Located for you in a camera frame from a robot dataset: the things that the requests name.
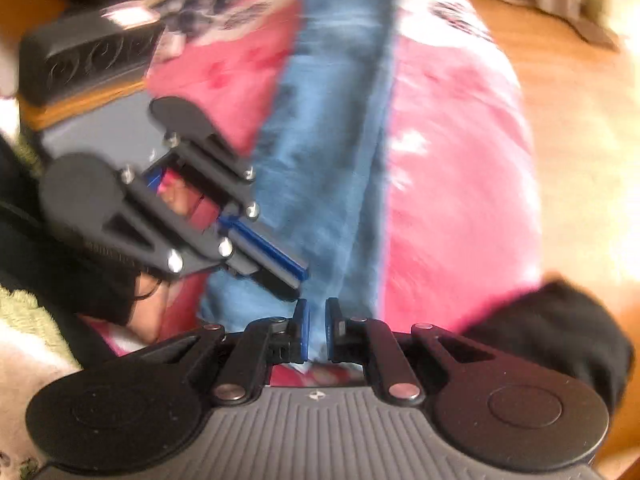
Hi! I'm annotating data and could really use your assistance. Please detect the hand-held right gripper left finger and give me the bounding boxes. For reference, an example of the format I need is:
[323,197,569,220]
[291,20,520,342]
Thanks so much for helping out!
[134,299,312,407]

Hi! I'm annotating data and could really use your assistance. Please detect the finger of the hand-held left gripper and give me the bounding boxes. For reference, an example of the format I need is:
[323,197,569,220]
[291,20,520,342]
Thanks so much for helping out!
[166,132,309,282]
[82,166,302,304]

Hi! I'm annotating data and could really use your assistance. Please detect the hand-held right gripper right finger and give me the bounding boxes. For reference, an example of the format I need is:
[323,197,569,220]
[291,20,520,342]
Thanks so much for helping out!
[324,297,494,407]

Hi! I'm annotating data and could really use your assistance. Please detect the blue denim jeans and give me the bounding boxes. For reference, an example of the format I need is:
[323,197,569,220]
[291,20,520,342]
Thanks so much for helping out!
[197,0,401,376]

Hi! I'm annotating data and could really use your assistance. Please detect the wooden cabinet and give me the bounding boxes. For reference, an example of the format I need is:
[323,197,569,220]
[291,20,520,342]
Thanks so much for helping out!
[0,0,126,46]

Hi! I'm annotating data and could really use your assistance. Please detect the pink floral blanket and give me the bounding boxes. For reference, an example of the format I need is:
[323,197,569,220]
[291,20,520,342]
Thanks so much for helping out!
[0,0,546,480]

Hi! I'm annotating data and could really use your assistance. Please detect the dark cloth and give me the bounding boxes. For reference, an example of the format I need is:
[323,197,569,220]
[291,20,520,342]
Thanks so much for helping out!
[460,280,636,406]

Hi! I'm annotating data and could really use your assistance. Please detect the light green knit cloth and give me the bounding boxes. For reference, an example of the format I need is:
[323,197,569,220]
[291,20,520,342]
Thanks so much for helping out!
[0,285,81,361]

